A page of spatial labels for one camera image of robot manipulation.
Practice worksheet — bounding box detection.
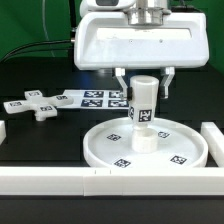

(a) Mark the white round table top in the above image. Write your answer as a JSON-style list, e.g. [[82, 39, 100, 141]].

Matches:
[[83, 117, 208, 170]]

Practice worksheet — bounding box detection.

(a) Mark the black cable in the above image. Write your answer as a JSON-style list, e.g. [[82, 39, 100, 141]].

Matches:
[[0, 38, 79, 63]]

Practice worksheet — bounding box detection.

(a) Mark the white marker plate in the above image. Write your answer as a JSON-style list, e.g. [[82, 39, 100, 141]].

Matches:
[[64, 90, 128, 109]]

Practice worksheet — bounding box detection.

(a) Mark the white cross-shaped table base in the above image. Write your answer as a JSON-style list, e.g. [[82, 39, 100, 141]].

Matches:
[[3, 90, 74, 121]]

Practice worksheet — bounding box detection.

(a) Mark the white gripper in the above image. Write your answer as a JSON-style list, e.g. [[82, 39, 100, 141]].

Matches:
[[74, 12, 209, 100]]

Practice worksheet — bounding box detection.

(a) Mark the white fence bar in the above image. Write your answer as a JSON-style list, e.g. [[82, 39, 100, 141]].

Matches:
[[0, 167, 224, 196], [0, 120, 6, 145], [201, 122, 224, 168]]

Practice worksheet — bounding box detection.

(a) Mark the white left fence bar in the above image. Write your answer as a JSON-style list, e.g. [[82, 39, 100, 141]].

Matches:
[[0, 120, 6, 145]]

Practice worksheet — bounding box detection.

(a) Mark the white front fence bar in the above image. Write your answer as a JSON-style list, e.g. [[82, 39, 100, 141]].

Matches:
[[0, 167, 224, 196]]

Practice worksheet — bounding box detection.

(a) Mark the white right fence bar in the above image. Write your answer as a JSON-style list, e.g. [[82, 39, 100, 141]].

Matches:
[[201, 122, 224, 168]]

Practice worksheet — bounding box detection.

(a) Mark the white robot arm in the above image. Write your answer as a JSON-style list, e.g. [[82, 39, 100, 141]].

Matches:
[[74, 0, 209, 98]]

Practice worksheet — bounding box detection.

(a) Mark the black vertical cable connector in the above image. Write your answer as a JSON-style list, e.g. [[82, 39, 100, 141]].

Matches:
[[68, 0, 79, 37]]

